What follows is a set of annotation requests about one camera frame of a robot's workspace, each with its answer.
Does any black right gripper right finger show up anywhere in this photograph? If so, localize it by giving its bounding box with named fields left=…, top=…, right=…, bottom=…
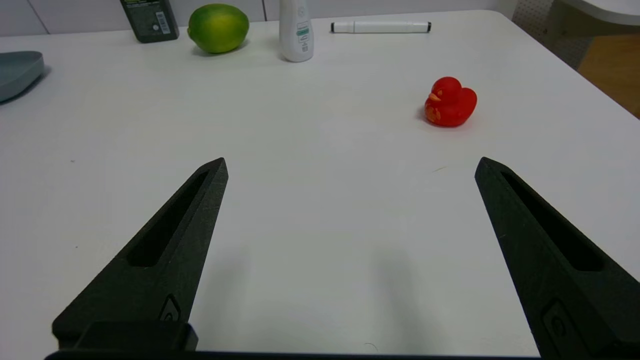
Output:
left=474, top=157, right=640, bottom=360

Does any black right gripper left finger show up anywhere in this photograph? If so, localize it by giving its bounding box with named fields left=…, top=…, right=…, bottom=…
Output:
left=52, top=157, right=229, bottom=352

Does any grey square dish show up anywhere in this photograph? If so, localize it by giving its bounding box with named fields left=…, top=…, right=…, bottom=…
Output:
left=0, top=51, right=45, bottom=104

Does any red rubber duck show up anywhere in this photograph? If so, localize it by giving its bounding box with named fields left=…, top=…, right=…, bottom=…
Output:
left=424, top=76, right=478, bottom=128

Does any perforated grey panel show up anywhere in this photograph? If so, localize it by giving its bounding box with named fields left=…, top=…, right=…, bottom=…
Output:
left=512, top=0, right=597, bottom=71

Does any green lime fruit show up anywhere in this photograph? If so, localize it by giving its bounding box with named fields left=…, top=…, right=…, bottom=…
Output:
left=187, top=3, right=250, bottom=54

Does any dark pump bottle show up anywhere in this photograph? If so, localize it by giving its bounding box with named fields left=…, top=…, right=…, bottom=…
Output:
left=120, top=0, right=180, bottom=44

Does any white round-cornered side table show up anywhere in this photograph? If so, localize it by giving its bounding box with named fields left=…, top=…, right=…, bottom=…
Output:
left=560, top=0, right=640, bottom=27

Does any white bottle silver cap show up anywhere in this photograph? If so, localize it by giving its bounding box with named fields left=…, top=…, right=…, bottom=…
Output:
left=279, top=0, right=315, bottom=63

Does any white marker pen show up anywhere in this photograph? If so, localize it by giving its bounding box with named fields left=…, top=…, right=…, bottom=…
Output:
left=330, top=21, right=432, bottom=34

